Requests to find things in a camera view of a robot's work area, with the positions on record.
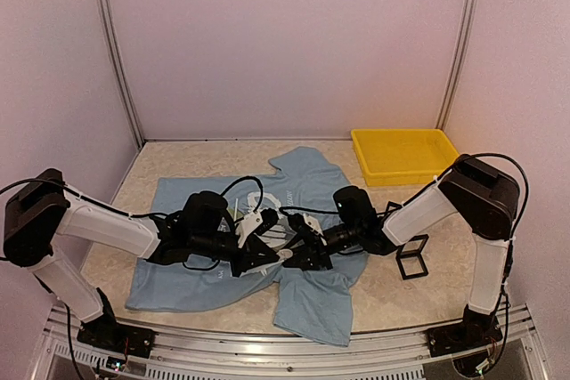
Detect left aluminium corner post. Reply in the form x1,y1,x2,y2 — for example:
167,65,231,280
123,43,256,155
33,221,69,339
96,0,146,151

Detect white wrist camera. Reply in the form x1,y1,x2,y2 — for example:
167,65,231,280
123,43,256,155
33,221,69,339
288,214,323,239
236,208,279,248

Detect black brooch display box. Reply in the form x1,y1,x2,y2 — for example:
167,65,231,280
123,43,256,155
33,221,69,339
383,201,402,215

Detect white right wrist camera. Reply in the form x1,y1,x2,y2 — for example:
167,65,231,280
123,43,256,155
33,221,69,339
288,214,323,239

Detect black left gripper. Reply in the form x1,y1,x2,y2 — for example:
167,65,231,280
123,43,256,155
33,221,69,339
191,231,280,278

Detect right aluminium corner post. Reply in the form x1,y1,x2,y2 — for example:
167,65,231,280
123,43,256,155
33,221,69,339
436,0,477,131

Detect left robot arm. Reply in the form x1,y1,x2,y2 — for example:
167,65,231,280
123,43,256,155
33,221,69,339
3,168,284,353

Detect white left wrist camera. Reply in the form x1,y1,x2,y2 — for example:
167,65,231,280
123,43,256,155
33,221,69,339
236,208,279,248

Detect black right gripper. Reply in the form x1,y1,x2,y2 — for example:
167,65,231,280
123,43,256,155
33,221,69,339
281,221,362,270

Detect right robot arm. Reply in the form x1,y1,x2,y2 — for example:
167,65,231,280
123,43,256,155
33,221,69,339
282,153,530,351

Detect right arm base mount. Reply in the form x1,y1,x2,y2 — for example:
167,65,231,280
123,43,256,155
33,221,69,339
426,322,503,358

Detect black box with orange brooch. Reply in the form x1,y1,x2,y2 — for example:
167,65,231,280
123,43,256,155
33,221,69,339
395,234,429,280

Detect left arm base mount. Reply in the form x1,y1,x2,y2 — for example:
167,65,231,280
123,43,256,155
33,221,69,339
77,324,156,359

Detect yellow plastic tray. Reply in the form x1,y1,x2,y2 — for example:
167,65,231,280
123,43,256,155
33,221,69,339
351,129,460,187

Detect light blue printed t-shirt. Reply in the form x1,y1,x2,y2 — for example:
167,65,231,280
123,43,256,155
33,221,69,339
126,147,367,347

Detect aluminium corner post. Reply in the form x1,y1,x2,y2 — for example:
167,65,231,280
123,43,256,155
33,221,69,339
96,0,146,151
436,0,477,131

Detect aluminium front rail frame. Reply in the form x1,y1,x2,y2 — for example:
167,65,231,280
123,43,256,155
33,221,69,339
28,306,551,380

